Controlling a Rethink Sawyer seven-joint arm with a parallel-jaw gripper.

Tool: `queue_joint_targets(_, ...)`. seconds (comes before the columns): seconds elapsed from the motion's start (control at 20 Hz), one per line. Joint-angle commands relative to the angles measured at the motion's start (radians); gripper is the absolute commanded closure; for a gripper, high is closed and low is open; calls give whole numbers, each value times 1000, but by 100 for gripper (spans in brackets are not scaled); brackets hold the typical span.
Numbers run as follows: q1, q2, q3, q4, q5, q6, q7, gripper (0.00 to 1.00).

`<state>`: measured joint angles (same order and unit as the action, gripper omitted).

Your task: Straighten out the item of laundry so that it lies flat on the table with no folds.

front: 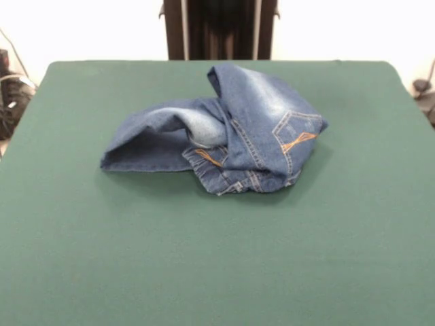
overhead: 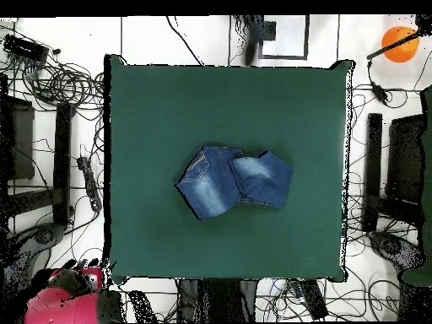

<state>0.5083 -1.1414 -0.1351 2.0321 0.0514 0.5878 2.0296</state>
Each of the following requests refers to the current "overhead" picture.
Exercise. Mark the blue denim jeans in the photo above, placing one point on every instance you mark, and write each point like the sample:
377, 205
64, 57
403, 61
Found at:
209, 182

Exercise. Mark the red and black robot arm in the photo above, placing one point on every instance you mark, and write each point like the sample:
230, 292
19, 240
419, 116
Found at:
60, 307

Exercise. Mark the dark green table cloth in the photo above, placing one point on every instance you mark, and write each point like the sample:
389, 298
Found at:
152, 118

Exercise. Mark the black power strip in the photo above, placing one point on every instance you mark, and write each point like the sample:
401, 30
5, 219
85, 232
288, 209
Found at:
89, 182
314, 300

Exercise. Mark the black stand foot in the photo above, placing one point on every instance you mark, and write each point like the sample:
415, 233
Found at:
62, 162
373, 162

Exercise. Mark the grey chair base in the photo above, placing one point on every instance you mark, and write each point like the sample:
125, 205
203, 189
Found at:
391, 246
44, 236

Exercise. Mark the black power adapter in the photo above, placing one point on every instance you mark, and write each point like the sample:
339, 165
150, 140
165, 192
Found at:
379, 92

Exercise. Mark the dark box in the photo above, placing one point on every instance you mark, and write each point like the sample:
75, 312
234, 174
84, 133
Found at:
20, 141
405, 158

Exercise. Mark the dark green hanging cloth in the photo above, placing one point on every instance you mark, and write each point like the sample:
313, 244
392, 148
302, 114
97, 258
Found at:
428, 168

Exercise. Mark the black rod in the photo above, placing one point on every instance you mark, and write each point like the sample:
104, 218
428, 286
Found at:
388, 48

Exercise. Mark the orange round object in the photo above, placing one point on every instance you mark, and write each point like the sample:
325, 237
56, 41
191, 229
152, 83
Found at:
401, 54

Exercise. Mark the black device box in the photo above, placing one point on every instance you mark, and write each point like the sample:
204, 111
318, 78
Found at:
25, 49

